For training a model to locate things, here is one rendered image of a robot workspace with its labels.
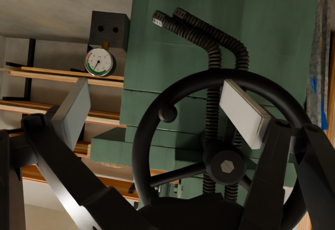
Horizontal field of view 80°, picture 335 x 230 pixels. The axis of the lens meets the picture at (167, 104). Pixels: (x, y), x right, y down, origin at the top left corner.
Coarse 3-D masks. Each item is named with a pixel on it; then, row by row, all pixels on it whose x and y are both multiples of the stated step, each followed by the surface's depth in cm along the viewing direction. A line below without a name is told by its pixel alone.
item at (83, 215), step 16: (32, 128) 11; (48, 128) 12; (32, 144) 10; (48, 144) 10; (64, 144) 11; (48, 160) 10; (64, 160) 10; (80, 160) 10; (48, 176) 10; (64, 176) 9; (80, 176) 9; (96, 176) 9; (64, 192) 9; (80, 192) 8; (96, 192) 8; (112, 192) 8; (80, 208) 8; (96, 208) 7; (112, 208) 7; (128, 208) 7; (80, 224) 9; (96, 224) 7; (112, 224) 7; (128, 224) 7; (144, 224) 7
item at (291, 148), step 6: (264, 108) 17; (270, 114) 16; (270, 120) 15; (270, 126) 14; (294, 132) 14; (300, 132) 14; (264, 138) 15; (294, 138) 13; (300, 138) 13; (294, 144) 14; (300, 144) 14; (294, 150) 14; (300, 150) 14; (306, 150) 14
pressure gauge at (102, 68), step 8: (96, 48) 43; (104, 48) 43; (88, 56) 44; (96, 56) 44; (104, 56) 43; (112, 56) 44; (88, 64) 44; (104, 64) 43; (112, 64) 43; (96, 72) 44; (104, 72) 44; (112, 72) 45
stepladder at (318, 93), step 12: (324, 0) 115; (324, 12) 115; (324, 24) 115; (324, 36) 115; (312, 48) 117; (324, 48) 115; (312, 60) 117; (324, 60) 115; (312, 72) 117; (324, 72) 115; (312, 84) 118; (324, 84) 115; (312, 96) 118; (324, 96) 115; (312, 108) 118; (324, 108) 115; (312, 120) 118; (324, 120) 115
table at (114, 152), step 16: (96, 144) 50; (112, 144) 50; (128, 144) 50; (96, 160) 50; (112, 160) 50; (128, 160) 50; (160, 160) 50; (176, 160) 40; (192, 160) 40; (256, 160) 49; (288, 176) 48
